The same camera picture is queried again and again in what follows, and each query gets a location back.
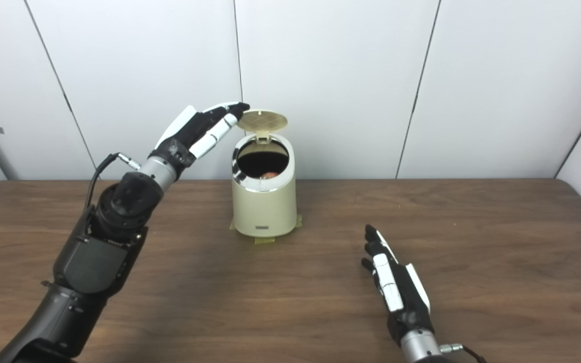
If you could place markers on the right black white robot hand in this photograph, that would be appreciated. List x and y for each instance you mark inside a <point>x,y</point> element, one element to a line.
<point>404,297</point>

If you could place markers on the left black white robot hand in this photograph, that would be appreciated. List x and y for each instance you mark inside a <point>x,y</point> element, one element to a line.
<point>184,136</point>

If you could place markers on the round cream bin lid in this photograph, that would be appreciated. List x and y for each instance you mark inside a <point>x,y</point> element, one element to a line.
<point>263,119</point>

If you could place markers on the red apple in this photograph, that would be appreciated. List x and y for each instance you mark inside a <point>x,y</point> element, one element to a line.
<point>270,175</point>

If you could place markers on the cream-colored bin body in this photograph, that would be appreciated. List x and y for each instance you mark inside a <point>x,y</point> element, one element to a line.
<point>265,212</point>

